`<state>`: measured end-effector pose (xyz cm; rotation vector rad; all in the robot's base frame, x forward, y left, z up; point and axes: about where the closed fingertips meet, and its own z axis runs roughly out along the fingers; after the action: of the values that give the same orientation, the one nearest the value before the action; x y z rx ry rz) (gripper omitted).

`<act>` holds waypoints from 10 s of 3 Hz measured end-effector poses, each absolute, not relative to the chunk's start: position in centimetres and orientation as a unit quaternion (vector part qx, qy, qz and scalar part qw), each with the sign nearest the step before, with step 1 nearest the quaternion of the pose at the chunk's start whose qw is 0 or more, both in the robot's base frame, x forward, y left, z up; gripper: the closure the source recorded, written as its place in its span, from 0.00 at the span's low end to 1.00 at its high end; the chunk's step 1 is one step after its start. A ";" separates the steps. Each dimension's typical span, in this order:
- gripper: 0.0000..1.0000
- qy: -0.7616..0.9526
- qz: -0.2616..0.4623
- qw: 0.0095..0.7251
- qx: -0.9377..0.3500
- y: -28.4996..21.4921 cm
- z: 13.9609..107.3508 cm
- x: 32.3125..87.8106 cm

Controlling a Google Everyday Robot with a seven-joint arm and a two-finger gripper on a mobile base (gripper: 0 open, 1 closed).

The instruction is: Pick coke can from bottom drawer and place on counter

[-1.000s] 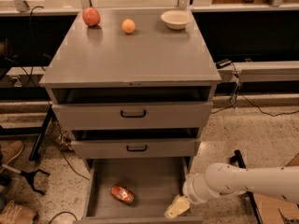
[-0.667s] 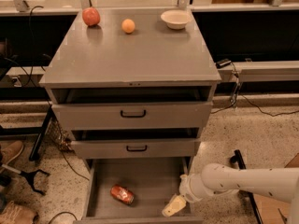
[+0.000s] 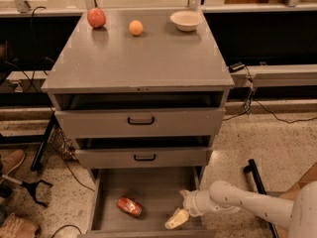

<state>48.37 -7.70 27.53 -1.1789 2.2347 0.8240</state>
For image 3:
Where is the red coke can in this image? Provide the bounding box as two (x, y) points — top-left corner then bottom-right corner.
(117, 195), (143, 218)

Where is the black floor cable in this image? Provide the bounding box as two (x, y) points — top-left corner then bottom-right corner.
(49, 156), (96, 238)

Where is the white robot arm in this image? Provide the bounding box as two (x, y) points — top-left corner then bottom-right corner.
(164, 180), (317, 238)

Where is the black table leg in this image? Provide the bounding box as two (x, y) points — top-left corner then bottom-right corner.
(31, 115), (55, 172)

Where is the tan shoe upper left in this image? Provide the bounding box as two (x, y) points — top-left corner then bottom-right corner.
(0, 150), (26, 175)

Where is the orange fruit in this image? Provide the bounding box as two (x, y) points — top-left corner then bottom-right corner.
(129, 20), (144, 36)

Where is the grey middle drawer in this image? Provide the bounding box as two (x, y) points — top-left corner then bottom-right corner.
(75, 148), (212, 169)

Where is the grey bottom drawer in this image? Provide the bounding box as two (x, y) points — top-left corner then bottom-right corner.
(78, 167), (215, 238)

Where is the black grabber tool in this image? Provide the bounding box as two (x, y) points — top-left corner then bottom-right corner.
(0, 173), (53, 208)

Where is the red apple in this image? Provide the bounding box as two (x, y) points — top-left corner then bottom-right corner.
(87, 8), (106, 29)

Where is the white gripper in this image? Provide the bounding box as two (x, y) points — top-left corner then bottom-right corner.
(164, 189), (218, 230)

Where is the tan shoe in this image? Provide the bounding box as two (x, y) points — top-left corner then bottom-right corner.
(0, 150), (26, 175)
(0, 214), (40, 238)

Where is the cardboard box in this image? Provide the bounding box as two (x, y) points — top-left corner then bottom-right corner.
(275, 163), (317, 238)

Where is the black power adapter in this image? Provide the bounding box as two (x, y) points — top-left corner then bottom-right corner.
(228, 62), (245, 73)

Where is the grey drawer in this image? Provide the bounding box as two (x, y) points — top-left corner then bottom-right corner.
(55, 108), (225, 138)
(78, 167), (215, 238)
(75, 148), (212, 169)

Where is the grey drawer cabinet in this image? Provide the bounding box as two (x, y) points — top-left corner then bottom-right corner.
(41, 7), (236, 238)

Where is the tan shoe lower left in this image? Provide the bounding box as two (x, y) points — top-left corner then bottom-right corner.
(0, 214), (40, 238)

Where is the black metal bar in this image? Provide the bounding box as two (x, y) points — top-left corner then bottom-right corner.
(244, 159), (279, 238)

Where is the white paper bowl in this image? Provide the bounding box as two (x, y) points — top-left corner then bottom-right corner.
(170, 11), (203, 32)

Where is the grey top drawer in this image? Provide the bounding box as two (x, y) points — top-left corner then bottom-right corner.
(55, 108), (225, 138)

